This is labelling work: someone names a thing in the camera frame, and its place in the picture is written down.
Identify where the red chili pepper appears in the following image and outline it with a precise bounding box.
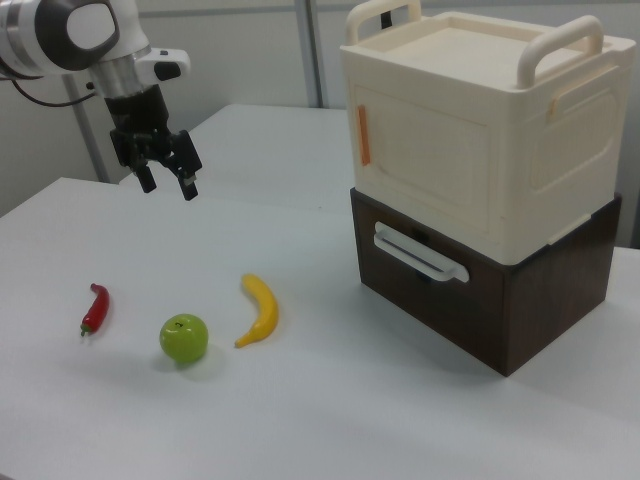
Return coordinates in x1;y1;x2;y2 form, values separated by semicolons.
79;282;111;339

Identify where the yellow banana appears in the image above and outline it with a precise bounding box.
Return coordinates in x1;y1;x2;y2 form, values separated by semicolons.
234;272;280;350

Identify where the white drawer handle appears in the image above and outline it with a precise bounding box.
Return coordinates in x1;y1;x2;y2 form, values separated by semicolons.
372;219;471;284

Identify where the dark brown drawer box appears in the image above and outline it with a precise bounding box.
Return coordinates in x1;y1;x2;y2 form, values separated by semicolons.
349;187;624;377

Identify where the cream cabinet carry handle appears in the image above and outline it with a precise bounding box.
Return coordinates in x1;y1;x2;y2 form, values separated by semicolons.
346;0;423;44
516;14;605;92

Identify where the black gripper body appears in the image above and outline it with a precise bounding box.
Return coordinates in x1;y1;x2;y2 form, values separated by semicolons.
103;85;204;176

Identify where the cream plastic cabinet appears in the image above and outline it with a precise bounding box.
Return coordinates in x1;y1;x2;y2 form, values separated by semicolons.
338;0;637;264

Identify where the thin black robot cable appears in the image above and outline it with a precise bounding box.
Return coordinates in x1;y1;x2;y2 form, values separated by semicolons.
7;74;99;108

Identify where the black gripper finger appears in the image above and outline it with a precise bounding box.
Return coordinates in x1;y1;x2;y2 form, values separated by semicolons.
136;164;158;195
178;171;199;203

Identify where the orange door handle strip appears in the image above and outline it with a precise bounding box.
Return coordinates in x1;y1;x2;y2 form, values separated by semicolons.
355;104;372;166

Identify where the grey partition post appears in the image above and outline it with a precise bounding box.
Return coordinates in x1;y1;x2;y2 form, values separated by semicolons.
292;0;324;109

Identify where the cream cabinet door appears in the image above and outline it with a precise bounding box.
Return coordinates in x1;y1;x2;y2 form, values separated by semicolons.
349;79;504;246

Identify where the green apple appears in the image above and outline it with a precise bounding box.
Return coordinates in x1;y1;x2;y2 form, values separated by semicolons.
158;313;209;365

